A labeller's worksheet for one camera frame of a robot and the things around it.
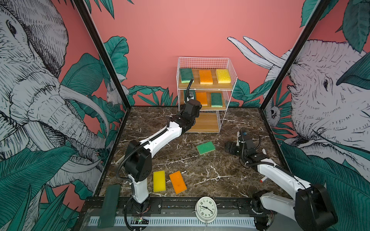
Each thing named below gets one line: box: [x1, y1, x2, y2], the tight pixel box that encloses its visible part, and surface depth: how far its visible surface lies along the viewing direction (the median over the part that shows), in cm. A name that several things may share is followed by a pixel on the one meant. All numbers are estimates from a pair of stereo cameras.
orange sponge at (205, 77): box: [198, 69, 213, 85], surface depth 78 cm
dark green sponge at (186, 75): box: [179, 68, 195, 84], surface depth 80 cm
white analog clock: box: [191, 196, 221, 227], surface depth 71 cm
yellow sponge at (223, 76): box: [215, 68, 232, 84], surface depth 78 cm
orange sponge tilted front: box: [169, 170, 187, 195], surface depth 83 cm
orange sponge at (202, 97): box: [196, 91, 208, 106], surface depth 93 cm
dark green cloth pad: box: [97, 184, 121, 229], surface depth 74 cm
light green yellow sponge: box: [196, 141, 216, 156], surface depth 97 cm
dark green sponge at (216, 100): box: [211, 92, 223, 108], surface depth 90 cm
